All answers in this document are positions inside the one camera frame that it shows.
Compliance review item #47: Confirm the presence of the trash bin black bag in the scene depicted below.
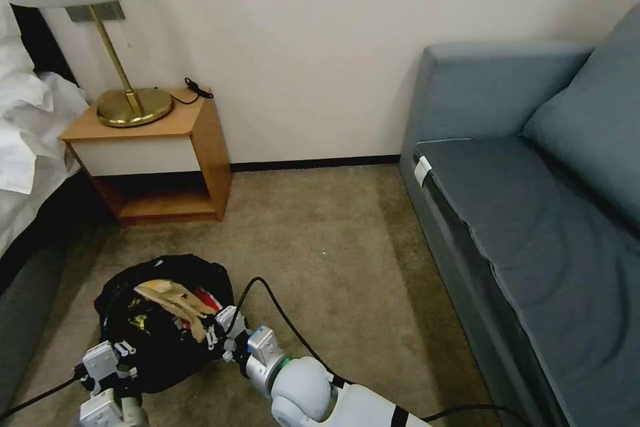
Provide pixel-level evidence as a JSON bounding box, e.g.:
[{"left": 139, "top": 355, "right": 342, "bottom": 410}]
[{"left": 93, "top": 254, "right": 237, "bottom": 395}]

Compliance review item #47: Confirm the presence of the tan paper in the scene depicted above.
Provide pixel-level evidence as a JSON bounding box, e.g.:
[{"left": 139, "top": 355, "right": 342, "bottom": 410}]
[{"left": 133, "top": 277, "right": 217, "bottom": 344}]

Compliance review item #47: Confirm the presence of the black wrapper yellow print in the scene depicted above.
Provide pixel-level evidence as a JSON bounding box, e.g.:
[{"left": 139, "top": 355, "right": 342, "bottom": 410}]
[{"left": 125, "top": 296, "right": 153, "bottom": 336}]

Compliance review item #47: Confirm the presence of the red wrapper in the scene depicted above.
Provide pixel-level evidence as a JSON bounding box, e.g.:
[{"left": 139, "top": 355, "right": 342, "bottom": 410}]
[{"left": 191, "top": 286, "right": 224, "bottom": 314}]

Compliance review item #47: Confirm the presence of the wooden nightstand white drawer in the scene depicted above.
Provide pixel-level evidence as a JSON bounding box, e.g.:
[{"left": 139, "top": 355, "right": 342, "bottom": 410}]
[{"left": 59, "top": 86, "right": 234, "bottom": 226}]

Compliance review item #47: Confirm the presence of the brass table lamp white shade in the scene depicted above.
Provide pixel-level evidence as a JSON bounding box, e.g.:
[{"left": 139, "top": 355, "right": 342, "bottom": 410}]
[{"left": 0, "top": 0, "right": 175, "bottom": 129}]

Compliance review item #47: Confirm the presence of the white duvet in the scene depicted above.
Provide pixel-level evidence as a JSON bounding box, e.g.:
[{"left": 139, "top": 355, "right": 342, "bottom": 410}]
[{"left": 0, "top": 70, "right": 94, "bottom": 193}]

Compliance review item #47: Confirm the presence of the white sofa label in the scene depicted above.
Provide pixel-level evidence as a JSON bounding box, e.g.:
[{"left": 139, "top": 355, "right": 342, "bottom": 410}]
[{"left": 413, "top": 156, "right": 435, "bottom": 187}]

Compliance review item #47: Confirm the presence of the blue fabric sofa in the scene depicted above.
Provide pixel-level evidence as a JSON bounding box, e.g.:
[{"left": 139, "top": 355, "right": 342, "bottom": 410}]
[{"left": 398, "top": 0, "right": 640, "bottom": 427}]

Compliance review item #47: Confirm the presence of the dark headboard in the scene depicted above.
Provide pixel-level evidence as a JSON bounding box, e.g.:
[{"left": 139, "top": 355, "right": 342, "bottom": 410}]
[{"left": 9, "top": 3, "right": 82, "bottom": 89}]

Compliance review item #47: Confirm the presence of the white pillow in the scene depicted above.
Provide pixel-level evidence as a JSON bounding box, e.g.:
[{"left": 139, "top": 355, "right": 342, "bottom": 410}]
[{"left": 0, "top": 0, "right": 37, "bottom": 79}]

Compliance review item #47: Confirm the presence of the blue sofa cushion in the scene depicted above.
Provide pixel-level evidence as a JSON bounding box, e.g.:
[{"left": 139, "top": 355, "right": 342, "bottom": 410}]
[{"left": 521, "top": 53, "right": 640, "bottom": 234}]

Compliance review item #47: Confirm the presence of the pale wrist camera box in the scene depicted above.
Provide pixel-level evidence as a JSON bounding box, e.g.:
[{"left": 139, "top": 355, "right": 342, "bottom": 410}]
[
  {"left": 215, "top": 306, "right": 247, "bottom": 337},
  {"left": 81, "top": 340, "right": 120, "bottom": 379}
]

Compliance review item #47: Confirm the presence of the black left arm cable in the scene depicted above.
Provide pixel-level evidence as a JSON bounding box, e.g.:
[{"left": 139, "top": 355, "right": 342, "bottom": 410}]
[{"left": 0, "top": 373, "right": 85, "bottom": 417}]

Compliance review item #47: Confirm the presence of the thin black lamp cord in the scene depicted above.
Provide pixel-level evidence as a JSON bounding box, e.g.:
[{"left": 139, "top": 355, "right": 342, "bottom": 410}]
[{"left": 183, "top": 77, "right": 213, "bottom": 104}]

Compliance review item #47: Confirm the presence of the grey wall switch plate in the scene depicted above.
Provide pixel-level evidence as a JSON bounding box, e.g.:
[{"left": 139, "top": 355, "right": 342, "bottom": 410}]
[{"left": 67, "top": 2, "right": 125, "bottom": 23}]

